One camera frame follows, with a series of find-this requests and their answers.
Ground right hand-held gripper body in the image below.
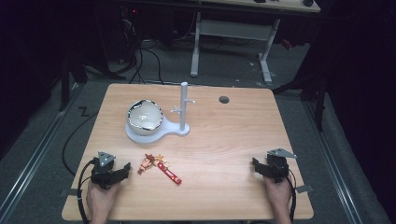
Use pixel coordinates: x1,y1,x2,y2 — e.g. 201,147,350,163
263,147,298,184

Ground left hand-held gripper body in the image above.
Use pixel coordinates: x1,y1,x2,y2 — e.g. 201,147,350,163
90,150,120,190

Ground figure keychain with red strap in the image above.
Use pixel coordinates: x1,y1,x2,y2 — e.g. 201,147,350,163
136,153,183,186

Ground white stand with pegs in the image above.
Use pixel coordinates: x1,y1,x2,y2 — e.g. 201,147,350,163
124,81,197,145

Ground person's left hand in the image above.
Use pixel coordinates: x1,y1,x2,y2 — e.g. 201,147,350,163
86,181,121,220

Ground person's right hand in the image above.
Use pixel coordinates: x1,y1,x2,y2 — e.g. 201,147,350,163
262,175,295,216

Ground white bowl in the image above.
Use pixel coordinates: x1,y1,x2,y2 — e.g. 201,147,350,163
126,99,164,137

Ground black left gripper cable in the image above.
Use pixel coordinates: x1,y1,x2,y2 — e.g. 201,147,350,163
76,157,100,224

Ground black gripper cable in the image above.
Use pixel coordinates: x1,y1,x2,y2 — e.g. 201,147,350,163
76,157,100,224
287,167,298,224

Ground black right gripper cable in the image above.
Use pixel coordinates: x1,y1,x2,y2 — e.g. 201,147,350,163
287,167,298,224

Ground black floor cable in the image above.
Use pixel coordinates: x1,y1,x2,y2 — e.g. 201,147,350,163
61,105,99,177

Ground metal floor rail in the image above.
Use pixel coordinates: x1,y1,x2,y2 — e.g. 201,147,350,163
0,81,84,224
303,100,365,224

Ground bundle of black cables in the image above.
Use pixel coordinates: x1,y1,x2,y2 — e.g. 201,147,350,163
106,6,165,86

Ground white frame desk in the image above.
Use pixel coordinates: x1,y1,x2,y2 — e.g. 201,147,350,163
190,0,322,84

